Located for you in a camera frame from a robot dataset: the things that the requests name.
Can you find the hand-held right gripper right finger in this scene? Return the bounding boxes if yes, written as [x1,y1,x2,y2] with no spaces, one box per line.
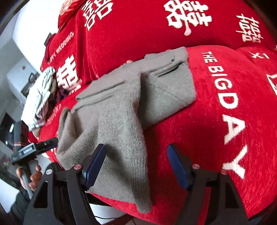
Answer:
[167,144,248,225]

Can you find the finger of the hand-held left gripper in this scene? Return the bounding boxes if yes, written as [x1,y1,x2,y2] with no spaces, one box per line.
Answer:
[35,137,59,152]

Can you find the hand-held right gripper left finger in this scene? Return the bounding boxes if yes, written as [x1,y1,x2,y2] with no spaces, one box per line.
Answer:
[23,143,106,225]

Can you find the grey knit sweater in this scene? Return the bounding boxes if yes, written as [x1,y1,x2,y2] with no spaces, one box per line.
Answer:
[55,46,197,213]

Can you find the person's left forearm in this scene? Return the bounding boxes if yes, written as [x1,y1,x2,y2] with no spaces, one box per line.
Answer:
[9,189,31,220]

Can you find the person's left hand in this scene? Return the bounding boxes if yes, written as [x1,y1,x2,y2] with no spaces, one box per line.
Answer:
[16,165,43,192]

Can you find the brown cloth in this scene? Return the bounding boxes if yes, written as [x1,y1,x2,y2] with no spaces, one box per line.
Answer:
[32,127,47,139]

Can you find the white patterned cloth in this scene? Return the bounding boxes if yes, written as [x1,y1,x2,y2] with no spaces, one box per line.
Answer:
[21,66,58,131]

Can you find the dark patterned cloth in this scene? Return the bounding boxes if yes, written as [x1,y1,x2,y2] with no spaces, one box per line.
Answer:
[44,85,72,122]

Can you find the red printed sofa cover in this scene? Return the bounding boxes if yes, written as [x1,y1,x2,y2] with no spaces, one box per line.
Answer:
[27,0,277,225]

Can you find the black cable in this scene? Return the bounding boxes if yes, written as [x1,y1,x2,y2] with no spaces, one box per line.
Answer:
[93,215,123,221]

